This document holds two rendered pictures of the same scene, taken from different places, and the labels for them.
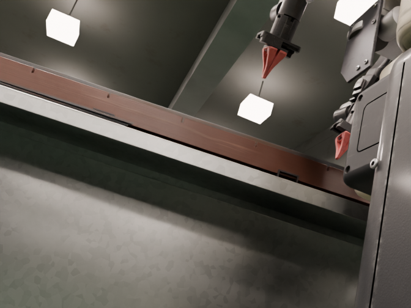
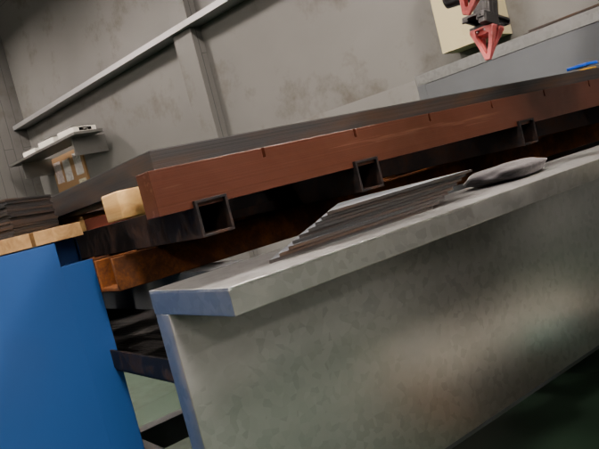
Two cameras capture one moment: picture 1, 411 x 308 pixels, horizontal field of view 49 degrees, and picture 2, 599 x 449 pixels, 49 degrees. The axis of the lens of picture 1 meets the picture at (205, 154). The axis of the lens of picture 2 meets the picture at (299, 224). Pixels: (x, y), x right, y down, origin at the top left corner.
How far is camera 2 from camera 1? 101 cm
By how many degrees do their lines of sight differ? 41
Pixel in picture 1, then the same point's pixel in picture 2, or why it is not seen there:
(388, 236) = not seen: outside the picture
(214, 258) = (535, 251)
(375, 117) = not seen: outside the picture
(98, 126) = (498, 206)
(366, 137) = not seen: outside the picture
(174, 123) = (424, 126)
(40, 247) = (428, 355)
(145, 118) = (400, 140)
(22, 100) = (433, 228)
